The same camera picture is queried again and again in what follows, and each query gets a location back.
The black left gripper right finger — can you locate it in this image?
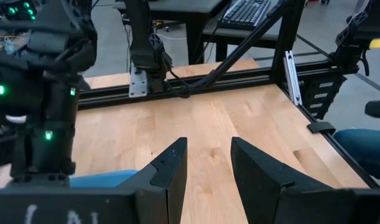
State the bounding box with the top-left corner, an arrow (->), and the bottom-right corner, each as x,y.
230,136 -> 334,224

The black base cable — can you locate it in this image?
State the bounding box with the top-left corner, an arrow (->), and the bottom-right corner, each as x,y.
164,60 -> 195,100

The black jointed stand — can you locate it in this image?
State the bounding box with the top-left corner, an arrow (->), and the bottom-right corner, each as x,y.
328,0 -> 380,77

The grey desk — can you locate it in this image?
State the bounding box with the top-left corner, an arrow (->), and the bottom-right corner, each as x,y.
111,0 -> 290,65

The black keyboard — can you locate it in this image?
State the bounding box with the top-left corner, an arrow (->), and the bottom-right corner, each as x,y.
216,0 -> 272,31

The black aluminium table frame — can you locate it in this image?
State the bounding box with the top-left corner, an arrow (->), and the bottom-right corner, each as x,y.
77,0 -> 380,189

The black slotted bracket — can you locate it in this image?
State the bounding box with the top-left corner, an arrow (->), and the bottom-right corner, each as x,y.
300,73 -> 348,121

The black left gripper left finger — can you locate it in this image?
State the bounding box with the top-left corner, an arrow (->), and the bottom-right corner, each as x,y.
117,136 -> 188,224

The silver mounting plate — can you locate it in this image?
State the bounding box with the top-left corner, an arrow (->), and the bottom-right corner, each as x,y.
128,66 -> 149,98

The blue plastic tray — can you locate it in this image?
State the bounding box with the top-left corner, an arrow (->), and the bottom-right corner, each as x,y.
0,169 -> 139,194

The black chair armrest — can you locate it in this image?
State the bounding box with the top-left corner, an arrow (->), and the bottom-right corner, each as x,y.
364,100 -> 380,119

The black edge clip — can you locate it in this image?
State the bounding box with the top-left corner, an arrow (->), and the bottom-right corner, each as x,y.
307,121 -> 337,135

